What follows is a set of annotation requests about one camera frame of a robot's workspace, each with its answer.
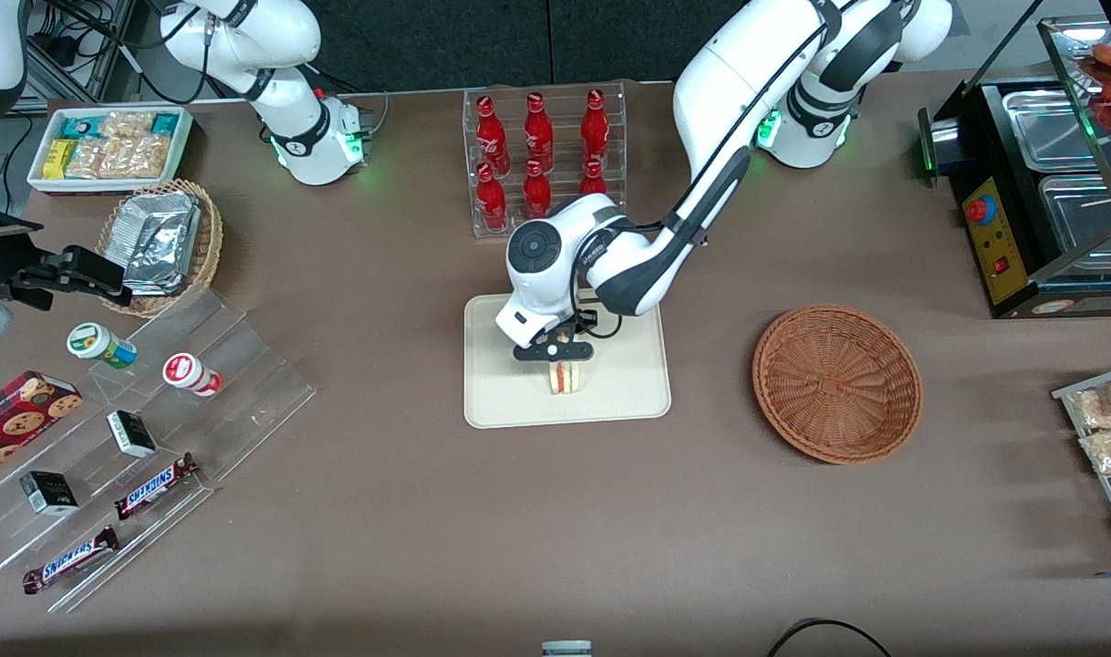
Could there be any cream plastic serving tray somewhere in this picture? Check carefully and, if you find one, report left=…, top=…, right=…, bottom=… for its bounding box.
left=463, top=285, right=672, bottom=430

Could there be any wicker basket holding foil packets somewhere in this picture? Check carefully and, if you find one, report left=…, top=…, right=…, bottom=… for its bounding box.
left=95, top=178, right=223, bottom=318

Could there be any empty brown wicker basket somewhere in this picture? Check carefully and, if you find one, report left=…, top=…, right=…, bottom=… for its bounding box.
left=752, top=304, right=924, bottom=466

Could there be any metal snack tray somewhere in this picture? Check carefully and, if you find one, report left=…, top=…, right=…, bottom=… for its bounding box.
left=1053, top=363, right=1111, bottom=558

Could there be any silver foil packet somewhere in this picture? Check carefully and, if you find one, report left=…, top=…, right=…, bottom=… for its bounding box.
left=118, top=260, right=196, bottom=296
left=122, top=193, right=201, bottom=279

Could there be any white jar with green lid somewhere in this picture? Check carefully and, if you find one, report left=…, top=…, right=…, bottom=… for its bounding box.
left=67, top=322, right=139, bottom=370

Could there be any white snack bin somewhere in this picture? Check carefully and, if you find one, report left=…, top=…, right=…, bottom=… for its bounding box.
left=26, top=105, right=196, bottom=197

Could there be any yellow snack packet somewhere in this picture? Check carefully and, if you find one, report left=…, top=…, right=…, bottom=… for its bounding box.
left=43, top=139, right=78, bottom=181

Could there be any white jar with red lid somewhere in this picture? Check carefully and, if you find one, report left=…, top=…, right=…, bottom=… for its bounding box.
left=162, top=352, right=223, bottom=398

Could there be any red plaid cookie box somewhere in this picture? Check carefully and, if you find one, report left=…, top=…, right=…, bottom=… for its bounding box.
left=0, top=370, right=84, bottom=485

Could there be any small black carton box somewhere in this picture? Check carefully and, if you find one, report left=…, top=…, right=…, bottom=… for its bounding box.
left=107, top=410, right=158, bottom=459
left=20, top=471, right=79, bottom=516

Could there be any clear acrylic stepped shelf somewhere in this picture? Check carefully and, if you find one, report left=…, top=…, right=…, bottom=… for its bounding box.
left=0, top=290, right=317, bottom=614

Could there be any clear acrylic bottle rack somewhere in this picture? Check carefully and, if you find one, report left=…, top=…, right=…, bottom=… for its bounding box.
left=462, top=82, right=628, bottom=240

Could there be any Snickers chocolate bar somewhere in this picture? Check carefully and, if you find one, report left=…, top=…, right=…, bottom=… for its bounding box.
left=113, top=453, right=201, bottom=521
left=22, top=526, right=120, bottom=595

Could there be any black food warmer machine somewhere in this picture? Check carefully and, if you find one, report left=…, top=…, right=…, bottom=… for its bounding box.
left=916, top=14, right=1111, bottom=320

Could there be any steel warmer pan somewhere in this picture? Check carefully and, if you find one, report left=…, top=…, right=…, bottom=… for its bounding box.
left=1002, top=89, right=1111, bottom=172
left=1039, top=173, right=1111, bottom=256

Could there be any aluminium frame stand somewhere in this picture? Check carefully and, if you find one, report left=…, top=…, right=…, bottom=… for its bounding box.
left=26, top=0, right=141, bottom=103

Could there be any black floor cable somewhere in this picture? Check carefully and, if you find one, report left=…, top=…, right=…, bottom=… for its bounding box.
left=765, top=619, right=894, bottom=657

